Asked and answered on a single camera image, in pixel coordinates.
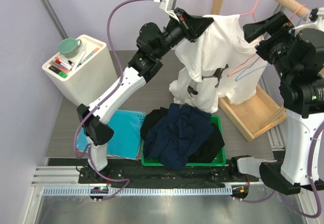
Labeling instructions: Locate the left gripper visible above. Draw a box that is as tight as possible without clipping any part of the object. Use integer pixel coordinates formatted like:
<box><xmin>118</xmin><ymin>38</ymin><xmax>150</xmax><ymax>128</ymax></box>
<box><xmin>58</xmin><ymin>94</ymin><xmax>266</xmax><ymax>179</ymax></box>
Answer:
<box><xmin>154</xmin><ymin>8</ymin><xmax>213</xmax><ymax>59</ymax></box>

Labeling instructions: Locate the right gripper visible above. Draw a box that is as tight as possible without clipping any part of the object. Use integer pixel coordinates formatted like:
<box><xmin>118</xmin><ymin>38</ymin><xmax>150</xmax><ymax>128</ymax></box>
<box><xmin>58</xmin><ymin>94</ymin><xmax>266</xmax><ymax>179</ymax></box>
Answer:
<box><xmin>242</xmin><ymin>11</ymin><xmax>297</xmax><ymax>80</ymax></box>

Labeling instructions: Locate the white t-shirt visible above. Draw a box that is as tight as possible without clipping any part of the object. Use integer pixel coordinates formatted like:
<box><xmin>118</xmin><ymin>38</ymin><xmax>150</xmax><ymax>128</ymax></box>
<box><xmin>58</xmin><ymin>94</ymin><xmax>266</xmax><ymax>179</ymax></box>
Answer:
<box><xmin>169</xmin><ymin>14</ymin><xmax>267</xmax><ymax>114</ymax></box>

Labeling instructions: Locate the pink hanger of white shirt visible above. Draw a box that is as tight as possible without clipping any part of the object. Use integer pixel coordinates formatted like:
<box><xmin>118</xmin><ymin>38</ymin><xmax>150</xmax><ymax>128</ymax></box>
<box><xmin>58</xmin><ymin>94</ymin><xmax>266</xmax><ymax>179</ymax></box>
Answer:
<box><xmin>240</xmin><ymin>0</ymin><xmax>259</xmax><ymax>22</ymax></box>

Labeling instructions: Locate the pink hanger of navy shirt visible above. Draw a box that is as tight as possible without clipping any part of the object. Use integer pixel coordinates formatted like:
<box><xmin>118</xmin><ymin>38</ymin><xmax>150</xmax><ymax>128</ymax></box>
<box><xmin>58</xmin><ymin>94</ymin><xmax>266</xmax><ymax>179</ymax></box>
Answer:
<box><xmin>226</xmin><ymin>4</ymin><xmax>307</xmax><ymax>78</ymax></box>

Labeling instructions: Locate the light blue wire hanger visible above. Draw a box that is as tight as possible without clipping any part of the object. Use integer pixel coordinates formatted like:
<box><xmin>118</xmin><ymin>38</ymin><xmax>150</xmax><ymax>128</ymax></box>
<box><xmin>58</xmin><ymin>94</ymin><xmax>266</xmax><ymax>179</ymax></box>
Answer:
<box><xmin>235</xmin><ymin>11</ymin><xmax>311</xmax><ymax>82</ymax></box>

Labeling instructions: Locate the black flower print t-shirt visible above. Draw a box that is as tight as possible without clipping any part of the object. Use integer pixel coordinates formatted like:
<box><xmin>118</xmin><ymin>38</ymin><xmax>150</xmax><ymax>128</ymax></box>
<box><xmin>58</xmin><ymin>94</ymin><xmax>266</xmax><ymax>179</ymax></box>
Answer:
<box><xmin>140</xmin><ymin>107</ymin><xmax>225</xmax><ymax>163</ymax></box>

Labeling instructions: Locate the navy blue t-shirt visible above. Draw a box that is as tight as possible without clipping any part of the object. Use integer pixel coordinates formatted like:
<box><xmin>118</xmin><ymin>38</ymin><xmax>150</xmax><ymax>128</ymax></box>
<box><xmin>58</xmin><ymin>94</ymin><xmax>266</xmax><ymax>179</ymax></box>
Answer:
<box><xmin>143</xmin><ymin>103</ymin><xmax>214</xmax><ymax>170</ymax></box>

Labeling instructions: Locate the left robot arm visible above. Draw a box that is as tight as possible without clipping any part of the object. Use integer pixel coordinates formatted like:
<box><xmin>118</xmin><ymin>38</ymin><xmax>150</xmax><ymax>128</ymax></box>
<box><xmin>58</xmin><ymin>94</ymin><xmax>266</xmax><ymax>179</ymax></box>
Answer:
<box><xmin>77</xmin><ymin>8</ymin><xmax>214</xmax><ymax>183</ymax></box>

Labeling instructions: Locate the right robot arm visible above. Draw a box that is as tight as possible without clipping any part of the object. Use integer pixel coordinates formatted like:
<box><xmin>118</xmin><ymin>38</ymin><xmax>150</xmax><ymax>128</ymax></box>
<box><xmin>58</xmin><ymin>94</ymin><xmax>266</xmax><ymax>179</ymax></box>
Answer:
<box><xmin>228</xmin><ymin>8</ymin><xmax>323</xmax><ymax>195</ymax></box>

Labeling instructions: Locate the wooden clothes rack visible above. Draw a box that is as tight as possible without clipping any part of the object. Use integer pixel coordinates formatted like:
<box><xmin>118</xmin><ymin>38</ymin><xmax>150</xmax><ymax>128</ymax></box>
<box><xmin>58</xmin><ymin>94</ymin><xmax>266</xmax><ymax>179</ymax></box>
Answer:
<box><xmin>219</xmin><ymin>0</ymin><xmax>323</xmax><ymax>141</ymax></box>

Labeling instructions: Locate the orange tipped white pen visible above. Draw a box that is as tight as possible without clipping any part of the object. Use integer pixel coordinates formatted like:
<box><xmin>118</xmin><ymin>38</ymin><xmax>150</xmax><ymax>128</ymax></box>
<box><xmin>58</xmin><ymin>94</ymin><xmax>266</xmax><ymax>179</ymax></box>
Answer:
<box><xmin>81</xmin><ymin>48</ymin><xmax>100</xmax><ymax>63</ymax></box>

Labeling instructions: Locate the white square bin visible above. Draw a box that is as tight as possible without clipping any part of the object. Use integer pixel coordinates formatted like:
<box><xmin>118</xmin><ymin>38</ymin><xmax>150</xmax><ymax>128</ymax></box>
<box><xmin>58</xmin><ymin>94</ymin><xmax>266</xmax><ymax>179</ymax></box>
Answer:
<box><xmin>42</xmin><ymin>34</ymin><xmax>117</xmax><ymax>106</ymax></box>

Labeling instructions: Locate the blue folder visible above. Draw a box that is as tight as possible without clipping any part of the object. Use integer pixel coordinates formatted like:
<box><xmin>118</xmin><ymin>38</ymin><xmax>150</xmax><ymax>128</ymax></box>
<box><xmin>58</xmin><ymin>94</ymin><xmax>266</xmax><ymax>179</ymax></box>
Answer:
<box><xmin>75</xmin><ymin>109</ymin><xmax>146</xmax><ymax>161</ymax></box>

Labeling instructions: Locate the green ceramic cup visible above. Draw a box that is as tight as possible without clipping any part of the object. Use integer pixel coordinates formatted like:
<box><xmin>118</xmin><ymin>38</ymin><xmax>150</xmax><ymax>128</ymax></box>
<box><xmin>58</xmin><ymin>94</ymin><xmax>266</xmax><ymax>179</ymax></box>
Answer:
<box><xmin>57</xmin><ymin>38</ymin><xmax>82</xmax><ymax>58</ymax></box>

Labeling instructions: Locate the green capped marker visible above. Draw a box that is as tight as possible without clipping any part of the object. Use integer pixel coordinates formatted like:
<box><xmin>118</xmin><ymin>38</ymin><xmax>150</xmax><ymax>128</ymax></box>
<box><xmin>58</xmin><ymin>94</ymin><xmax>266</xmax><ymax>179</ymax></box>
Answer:
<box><xmin>58</xmin><ymin>71</ymin><xmax>67</xmax><ymax>78</ymax></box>

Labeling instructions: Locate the red marker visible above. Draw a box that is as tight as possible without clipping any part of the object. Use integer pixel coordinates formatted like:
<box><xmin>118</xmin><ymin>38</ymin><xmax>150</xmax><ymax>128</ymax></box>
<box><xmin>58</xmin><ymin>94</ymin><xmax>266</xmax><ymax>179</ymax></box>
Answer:
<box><xmin>55</xmin><ymin>58</ymin><xmax>72</xmax><ymax>70</ymax></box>

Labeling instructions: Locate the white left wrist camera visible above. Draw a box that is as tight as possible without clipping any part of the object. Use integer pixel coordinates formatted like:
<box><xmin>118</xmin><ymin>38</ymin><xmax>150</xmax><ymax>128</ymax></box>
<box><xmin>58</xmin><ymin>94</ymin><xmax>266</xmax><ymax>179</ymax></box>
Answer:
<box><xmin>153</xmin><ymin>0</ymin><xmax>179</xmax><ymax>21</ymax></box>

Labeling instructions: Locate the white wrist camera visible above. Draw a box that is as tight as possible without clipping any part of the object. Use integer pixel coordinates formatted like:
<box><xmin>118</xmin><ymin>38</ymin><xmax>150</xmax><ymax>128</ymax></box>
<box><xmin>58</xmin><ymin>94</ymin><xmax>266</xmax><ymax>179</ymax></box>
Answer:
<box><xmin>293</xmin><ymin>7</ymin><xmax>324</xmax><ymax>34</ymax></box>
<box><xmin>153</xmin><ymin>0</ymin><xmax>179</xmax><ymax>21</ymax></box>

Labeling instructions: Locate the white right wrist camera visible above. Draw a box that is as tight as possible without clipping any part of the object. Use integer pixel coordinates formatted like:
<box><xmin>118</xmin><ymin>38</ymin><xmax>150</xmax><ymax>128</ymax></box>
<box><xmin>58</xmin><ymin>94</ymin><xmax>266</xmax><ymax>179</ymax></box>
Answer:
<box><xmin>293</xmin><ymin>7</ymin><xmax>324</xmax><ymax>34</ymax></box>

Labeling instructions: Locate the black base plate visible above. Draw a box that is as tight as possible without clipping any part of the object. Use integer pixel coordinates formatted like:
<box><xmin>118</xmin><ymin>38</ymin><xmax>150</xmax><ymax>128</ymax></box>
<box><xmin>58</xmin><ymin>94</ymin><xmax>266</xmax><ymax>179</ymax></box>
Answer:
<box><xmin>76</xmin><ymin>159</ymin><xmax>247</xmax><ymax>189</ymax></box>

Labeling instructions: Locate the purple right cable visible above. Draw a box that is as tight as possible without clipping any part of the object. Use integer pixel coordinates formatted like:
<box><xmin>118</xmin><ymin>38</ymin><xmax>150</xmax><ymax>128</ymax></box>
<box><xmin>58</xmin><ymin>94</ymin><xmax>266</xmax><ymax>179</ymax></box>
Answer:
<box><xmin>240</xmin><ymin>127</ymin><xmax>324</xmax><ymax>219</ymax></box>

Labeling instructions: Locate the white slotted cable duct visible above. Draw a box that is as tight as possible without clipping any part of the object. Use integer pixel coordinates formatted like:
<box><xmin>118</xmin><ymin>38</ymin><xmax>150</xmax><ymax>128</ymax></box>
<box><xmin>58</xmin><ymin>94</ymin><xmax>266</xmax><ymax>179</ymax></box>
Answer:
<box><xmin>43</xmin><ymin>185</ymin><xmax>232</xmax><ymax>197</ymax></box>

